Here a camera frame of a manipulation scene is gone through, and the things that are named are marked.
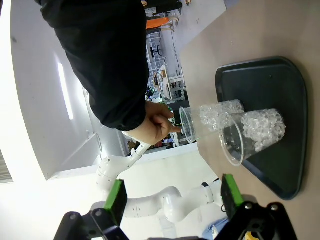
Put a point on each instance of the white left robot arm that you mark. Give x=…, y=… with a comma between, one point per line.
x=172, y=202

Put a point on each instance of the person in black jacket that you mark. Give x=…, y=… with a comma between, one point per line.
x=95, y=25

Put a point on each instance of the person's right hand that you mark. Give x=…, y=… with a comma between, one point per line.
x=152, y=127

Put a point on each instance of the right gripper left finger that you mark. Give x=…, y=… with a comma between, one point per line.
x=113, y=200

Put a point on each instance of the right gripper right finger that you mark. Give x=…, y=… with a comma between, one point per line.
x=232, y=195

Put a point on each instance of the ceiling light strip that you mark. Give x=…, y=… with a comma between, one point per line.
x=65, y=92

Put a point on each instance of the clear plastic iced cup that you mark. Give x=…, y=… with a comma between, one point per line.
x=207, y=117
x=262, y=130

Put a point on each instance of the person's right forearm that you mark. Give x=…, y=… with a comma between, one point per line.
x=120, y=100

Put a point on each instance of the black plastic tray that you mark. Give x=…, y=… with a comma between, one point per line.
x=275, y=82

